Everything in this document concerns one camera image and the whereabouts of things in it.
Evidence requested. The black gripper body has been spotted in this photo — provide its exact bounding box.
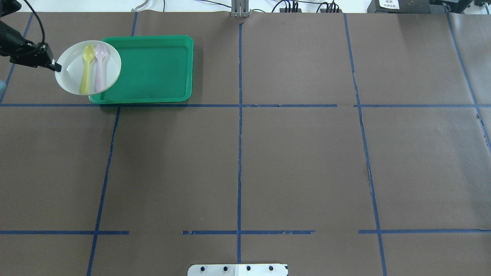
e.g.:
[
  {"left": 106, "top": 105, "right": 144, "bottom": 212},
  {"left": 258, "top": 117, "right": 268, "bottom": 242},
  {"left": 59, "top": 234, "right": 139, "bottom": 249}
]
[{"left": 0, "top": 21, "right": 54, "bottom": 69}]

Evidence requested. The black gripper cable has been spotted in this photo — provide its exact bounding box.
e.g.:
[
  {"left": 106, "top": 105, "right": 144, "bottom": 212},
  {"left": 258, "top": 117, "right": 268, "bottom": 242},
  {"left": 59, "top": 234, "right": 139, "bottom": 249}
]
[{"left": 23, "top": 0, "right": 47, "bottom": 48}]

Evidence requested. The white camera stand post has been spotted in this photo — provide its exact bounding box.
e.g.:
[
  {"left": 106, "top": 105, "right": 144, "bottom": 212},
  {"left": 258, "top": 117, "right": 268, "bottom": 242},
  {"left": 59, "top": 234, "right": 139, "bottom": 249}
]
[{"left": 187, "top": 263, "right": 289, "bottom": 276}]

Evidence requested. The aluminium frame post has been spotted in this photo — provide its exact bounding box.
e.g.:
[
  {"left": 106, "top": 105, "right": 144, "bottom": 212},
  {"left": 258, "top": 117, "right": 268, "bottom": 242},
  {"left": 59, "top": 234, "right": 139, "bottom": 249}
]
[{"left": 231, "top": 0, "right": 250, "bottom": 18}]

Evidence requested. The black box device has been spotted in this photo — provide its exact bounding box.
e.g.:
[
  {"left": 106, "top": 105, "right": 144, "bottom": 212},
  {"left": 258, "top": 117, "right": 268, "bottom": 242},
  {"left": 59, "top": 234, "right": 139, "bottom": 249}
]
[{"left": 367, "top": 0, "right": 446, "bottom": 14}]

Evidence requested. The pink plastic spoon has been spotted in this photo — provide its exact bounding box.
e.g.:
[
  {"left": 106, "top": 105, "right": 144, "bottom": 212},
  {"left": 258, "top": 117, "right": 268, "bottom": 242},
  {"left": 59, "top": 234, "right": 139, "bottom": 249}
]
[{"left": 95, "top": 43, "right": 107, "bottom": 92}]

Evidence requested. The yellow plastic spoon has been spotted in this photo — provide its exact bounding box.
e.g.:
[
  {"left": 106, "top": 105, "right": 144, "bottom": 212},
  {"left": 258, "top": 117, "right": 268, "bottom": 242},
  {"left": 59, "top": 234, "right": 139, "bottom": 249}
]
[{"left": 79, "top": 45, "right": 95, "bottom": 95}]

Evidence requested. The green plastic tray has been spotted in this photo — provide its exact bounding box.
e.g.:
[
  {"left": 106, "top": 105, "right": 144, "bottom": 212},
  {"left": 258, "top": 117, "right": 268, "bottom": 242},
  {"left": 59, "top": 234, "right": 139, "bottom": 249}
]
[{"left": 89, "top": 35, "right": 194, "bottom": 105}]

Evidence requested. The white round plate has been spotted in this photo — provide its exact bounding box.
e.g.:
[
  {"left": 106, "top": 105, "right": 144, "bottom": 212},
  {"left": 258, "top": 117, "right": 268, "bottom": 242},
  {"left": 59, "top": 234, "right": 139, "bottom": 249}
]
[{"left": 54, "top": 40, "right": 122, "bottom": 96}]

